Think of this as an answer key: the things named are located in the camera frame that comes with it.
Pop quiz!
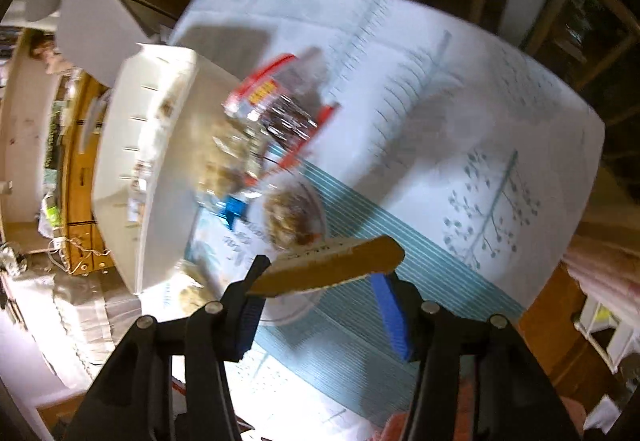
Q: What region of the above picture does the pink blanket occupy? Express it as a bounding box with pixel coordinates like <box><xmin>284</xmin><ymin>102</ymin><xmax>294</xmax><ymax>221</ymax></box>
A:
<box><xmin>560</xmin><ymin>236</ymin><xmax>640</xmax><ymax>317</ymax></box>

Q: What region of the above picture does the white frame rack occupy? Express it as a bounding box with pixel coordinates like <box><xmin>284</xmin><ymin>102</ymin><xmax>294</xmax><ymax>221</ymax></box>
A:
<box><xmin>575</xmin><ymin>296</ymin><xmax>640</xmax><ymax>372</ymax></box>

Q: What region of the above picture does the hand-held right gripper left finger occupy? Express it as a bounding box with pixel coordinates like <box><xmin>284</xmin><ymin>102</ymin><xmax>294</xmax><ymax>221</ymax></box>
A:
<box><xmin>65</xmin><ymin>255</ymin><xmax>272</xmax><ymax>441</ymax></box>

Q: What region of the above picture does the tree print tablecloth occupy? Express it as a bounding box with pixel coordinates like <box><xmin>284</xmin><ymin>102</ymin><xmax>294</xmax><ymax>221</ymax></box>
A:
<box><xmin>135</xmin><ymin>0</ymin><xmax>606</xmax><ymax>441</ymax></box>

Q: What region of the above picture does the white plastic storage bin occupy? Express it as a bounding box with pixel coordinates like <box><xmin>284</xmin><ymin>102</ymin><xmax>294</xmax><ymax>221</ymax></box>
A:
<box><xmin>91</xmin><ymin>43</ymin><xmax>236</xmax><ymax>294</ymax></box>

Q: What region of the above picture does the white lace furniture cover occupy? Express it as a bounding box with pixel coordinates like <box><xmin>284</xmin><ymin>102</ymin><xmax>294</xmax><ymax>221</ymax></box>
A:
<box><xmin>0</xmin><ymin>266</ymin><xmax>146</xmax><ymax>387</ymax></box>

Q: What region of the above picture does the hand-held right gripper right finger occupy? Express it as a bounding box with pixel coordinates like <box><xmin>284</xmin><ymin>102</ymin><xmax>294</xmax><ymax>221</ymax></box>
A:
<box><xmin>372</xmin><ymin>273</ymin><xmax>581</xmax><ymax>441</ymax></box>

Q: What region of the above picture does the brown-haired doll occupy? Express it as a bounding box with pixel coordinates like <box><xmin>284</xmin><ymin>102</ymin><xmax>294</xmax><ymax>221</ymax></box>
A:
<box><xmin>27</xmin><ymin>33</ymin><xmax>76</xmax><ymax>76</ymax></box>

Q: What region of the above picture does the white charging cable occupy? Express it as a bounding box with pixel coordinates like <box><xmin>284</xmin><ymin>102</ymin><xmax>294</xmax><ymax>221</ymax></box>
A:
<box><xmin>47</xmin><ymin>238</ymin><xmax>113</xmax><ymax>274</ymax></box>

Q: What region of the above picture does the grey office chair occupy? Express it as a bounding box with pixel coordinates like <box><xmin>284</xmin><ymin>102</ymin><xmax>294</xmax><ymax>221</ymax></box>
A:
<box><xmin>20</xmin><ymin>0</ymin><xmax>146</xmax><ymax>86</ymax></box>

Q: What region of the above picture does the red-edged packet of dark snacks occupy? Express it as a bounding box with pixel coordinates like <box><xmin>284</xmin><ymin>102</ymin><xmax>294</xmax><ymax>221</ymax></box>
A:
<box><xmin>222</xmin><ymin>48</ymin><xmax>346</xmax><ymax>172</ymax></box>

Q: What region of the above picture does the clear packet of yellow puffs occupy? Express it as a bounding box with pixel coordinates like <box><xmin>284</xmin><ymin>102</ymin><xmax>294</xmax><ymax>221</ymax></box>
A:
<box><xmin>197</xmin><ymin>121</ymin><xmax>266</xmax><ymax>202</ymax></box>

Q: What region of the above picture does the small clear mixed nuts packet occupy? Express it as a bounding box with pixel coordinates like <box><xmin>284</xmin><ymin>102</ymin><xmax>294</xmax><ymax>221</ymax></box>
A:
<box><xmin>260</xmin><ymin>176</ymin><xmax>328</xmax><ymax>252</ymax></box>

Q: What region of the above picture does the wooden desk with drawers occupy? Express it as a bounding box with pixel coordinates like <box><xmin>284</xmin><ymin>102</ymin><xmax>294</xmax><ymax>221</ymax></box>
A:
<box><xmin>47</xmin><ymin>71</ymin><xmax>118</xmax><ymax>277</ymax></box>

